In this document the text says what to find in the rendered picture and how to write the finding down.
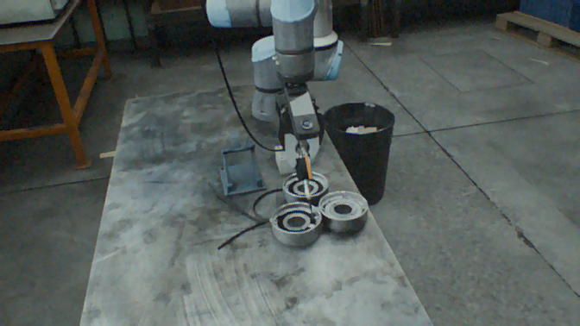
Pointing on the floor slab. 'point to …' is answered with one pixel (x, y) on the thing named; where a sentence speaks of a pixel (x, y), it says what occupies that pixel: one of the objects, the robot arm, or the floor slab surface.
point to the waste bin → (362, 144)
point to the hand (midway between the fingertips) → (302, 163)
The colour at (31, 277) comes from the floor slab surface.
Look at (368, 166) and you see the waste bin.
